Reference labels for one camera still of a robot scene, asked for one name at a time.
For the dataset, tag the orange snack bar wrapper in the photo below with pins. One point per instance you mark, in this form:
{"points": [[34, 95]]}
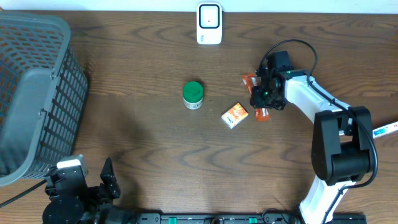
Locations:
{"points": [[249, 81]]}

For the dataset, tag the grey plastic mesh basket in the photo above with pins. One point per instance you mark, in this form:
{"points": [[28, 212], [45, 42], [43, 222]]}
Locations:
{"points": [[43, 95]]}

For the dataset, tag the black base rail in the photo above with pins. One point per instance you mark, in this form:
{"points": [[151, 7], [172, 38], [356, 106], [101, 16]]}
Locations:
{"points": [[272, 218]]}

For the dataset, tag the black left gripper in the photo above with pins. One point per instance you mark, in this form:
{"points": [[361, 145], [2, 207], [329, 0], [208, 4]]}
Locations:
{"points": [[111, 189]]}

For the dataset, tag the green lid jar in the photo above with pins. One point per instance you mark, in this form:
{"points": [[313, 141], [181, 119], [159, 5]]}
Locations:
{"points": [[193, 95]]}

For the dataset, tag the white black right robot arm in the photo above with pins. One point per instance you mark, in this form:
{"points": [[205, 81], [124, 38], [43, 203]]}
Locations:
{"points": [[343, 150]]}

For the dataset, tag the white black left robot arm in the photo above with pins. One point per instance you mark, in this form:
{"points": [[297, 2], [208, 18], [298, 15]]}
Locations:
{"points": [[73, 201]]}

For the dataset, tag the small orange white box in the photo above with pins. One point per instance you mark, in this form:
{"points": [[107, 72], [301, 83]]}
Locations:
{"points": [[234, 115]]}

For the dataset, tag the white blue tube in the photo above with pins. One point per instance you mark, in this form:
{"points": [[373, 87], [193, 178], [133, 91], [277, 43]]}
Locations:
{"points": [[385, 130]]}

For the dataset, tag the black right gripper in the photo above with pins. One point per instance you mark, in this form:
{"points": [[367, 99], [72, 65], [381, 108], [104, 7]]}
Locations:
{"points": [[257, 102]]}

